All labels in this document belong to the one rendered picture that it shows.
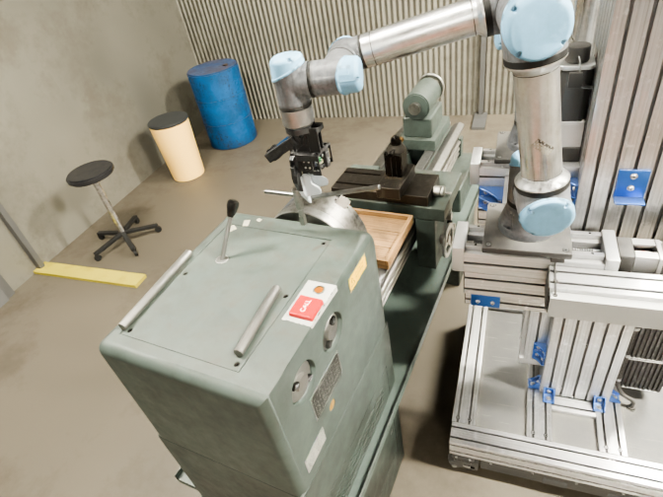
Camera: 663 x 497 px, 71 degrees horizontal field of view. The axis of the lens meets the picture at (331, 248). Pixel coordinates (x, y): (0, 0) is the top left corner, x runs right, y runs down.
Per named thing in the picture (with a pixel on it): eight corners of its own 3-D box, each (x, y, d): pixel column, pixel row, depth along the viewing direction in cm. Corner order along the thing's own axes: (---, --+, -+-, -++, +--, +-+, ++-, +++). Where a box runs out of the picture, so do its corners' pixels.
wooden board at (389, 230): (389, 269, 169) (388, 261, 167) (303, 254, 185) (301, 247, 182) (413, 223, 190) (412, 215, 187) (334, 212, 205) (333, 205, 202)
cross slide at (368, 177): (427, 206, 186) (427, 197, 184) (332, 195, 205) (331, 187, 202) (439, 183, 199) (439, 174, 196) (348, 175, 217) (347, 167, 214)
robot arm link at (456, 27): (545, -44, 94) (323, 32, 110) (556, -36, 86) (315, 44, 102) (549, 14, 101) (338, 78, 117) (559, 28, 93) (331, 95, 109)
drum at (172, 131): (184, 165, 478) (162, 110, 442) (214, 165, 464) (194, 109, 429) (163, 182, 452) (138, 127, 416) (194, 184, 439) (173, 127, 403)
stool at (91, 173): (121, 220, 408) (85, 152, 368) (170, 223, 390) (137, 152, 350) (77, 260, 368) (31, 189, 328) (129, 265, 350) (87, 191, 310)
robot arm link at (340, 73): (362, 43, 100) (314, 50, 103) (356, 60, 92) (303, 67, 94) (366, 80, 105) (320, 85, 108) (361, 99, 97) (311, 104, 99)
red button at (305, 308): (313, 323, 102) (311, 318, 101) (289, 319, 105) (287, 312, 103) (325, 305, 106) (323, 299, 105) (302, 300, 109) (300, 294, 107)
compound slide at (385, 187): (400, 200, 185) (399, 189, 182) (376, 197, 190) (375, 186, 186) (415, 174, 199) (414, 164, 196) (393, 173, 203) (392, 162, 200)
